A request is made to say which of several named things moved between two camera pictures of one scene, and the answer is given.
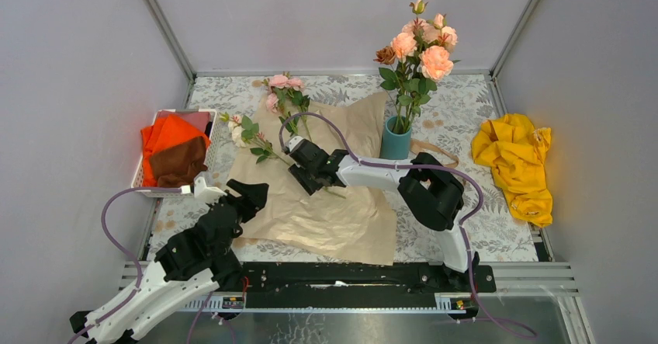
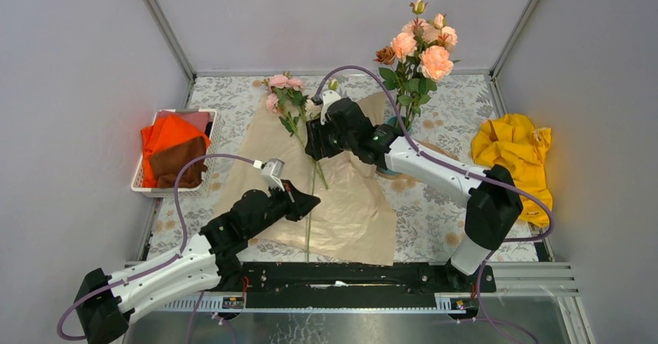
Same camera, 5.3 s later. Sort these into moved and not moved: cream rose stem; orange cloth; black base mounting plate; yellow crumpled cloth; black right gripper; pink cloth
Moved: black right gripper; cream rose stem
Not moved: orange cloth; black base mounting plate; yellow crumpled cloth; pink cloth
